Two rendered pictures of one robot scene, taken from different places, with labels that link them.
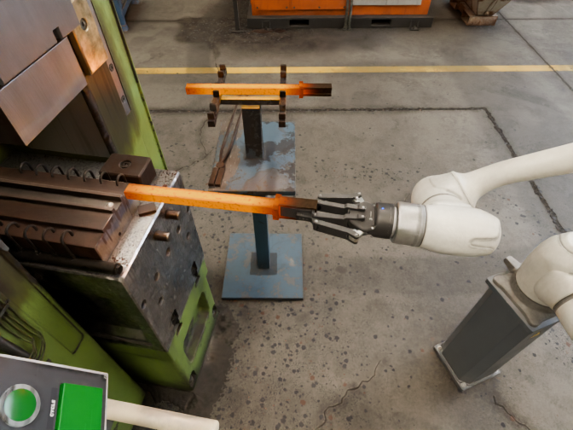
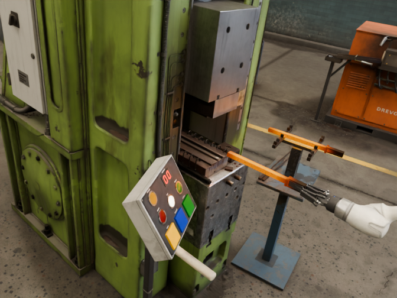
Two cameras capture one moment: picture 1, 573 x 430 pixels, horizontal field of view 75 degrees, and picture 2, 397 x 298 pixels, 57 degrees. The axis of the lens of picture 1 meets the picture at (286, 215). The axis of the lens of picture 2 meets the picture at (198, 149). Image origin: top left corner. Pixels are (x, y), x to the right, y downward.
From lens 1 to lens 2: 103 cm
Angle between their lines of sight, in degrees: 28
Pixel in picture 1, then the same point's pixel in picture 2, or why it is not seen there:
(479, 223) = (376, 217)
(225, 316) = (228, 273)
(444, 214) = (361, 207)
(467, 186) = (386, 210)
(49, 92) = (226, 106)
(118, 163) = (225, 146)
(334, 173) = (344, 231)
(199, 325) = (214, 263)
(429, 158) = not seen: outside the picture
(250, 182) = (280, 185)
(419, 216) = (349, 204)
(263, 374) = not seen: outside the picture
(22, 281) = not seen: hidden behind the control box
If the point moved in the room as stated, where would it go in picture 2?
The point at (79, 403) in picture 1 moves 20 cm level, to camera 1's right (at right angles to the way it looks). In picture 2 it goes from (189, 203) to (230, 222)
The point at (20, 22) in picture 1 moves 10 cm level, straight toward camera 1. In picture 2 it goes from (231, 83) to (234, 91)
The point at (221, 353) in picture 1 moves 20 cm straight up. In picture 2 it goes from (216, 290) to (220, 269)
